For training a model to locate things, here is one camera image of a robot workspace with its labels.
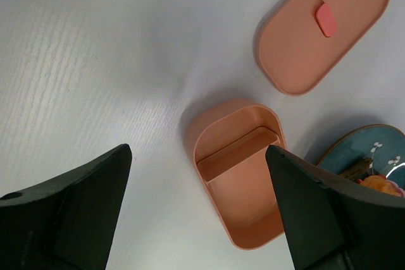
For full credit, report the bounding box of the blue ceramic plate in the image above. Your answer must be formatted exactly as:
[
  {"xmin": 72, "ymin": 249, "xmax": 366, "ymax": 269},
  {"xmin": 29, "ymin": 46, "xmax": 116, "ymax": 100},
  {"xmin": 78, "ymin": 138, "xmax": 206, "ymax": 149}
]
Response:
[{"xmin": 304, "ymin": 123, "xmax": 404, "ymax": 193}]

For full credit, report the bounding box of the pink lunch box base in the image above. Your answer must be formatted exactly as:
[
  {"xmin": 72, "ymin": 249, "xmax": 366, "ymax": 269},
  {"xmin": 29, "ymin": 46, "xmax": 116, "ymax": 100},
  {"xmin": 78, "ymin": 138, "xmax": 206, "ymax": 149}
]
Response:
[{"xmin": 184, "ymin": 98, "xmax": 287, "ymax": 250}]

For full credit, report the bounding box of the dark brown food piece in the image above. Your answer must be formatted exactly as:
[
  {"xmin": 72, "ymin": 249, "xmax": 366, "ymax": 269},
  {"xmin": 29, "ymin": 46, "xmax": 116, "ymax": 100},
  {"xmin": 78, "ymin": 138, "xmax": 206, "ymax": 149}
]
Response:
[{"xmin": 339, "ymin": 157, "xmax": 373, "ymax": 181}]

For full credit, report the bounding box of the orange fried food piece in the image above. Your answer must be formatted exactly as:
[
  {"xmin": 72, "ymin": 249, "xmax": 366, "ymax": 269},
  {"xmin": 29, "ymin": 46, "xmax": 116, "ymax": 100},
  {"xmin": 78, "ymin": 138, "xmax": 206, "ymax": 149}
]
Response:
[{"xmin": 358, "ymin": 175, "xmax": 404, "ymax": 197}]

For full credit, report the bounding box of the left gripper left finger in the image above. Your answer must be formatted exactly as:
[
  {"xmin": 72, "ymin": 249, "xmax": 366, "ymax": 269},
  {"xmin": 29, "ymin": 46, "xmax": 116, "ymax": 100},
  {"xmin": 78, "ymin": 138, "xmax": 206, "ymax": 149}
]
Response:
[{"xmin": 1, "ymin": 144, "xmax": 132, "ymax": 269}]

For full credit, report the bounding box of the pink lunch box lid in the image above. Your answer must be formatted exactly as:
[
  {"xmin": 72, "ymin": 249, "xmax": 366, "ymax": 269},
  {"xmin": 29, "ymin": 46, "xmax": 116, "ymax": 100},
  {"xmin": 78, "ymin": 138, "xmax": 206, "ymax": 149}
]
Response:
[{"xmin": 255, "ymin": 0, "xmax": 389, "ymax": 96}]

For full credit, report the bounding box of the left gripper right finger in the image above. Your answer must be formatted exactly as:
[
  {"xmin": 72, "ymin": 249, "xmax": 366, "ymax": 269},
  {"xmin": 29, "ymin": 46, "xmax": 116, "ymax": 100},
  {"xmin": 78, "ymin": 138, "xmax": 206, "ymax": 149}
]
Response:
[{"xmin": 265, "ymin": 145, "xmax": 404, "ymax": 269}]

